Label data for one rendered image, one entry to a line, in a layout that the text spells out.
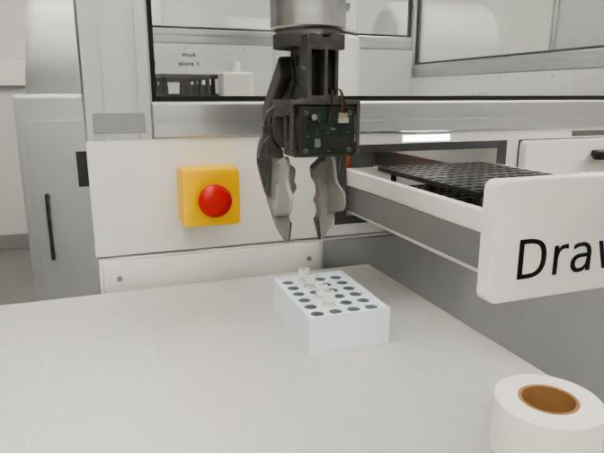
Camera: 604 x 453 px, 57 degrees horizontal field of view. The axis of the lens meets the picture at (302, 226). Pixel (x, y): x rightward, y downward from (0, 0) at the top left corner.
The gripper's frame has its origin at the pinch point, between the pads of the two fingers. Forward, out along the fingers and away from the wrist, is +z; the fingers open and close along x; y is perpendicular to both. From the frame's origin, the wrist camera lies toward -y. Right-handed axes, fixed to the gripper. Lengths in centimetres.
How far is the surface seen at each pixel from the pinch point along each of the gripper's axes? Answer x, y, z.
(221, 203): -7.6, -7.4, -1.7
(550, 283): 17.9, 18.4, 2.6
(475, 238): 12.6, 14.1, -1.1
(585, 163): 54, -15, -3
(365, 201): 11.9, -9.2, -0.4
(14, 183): -83, -341, 42
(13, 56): -75, -340, -37
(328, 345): -1.3, 11.7, 8.9
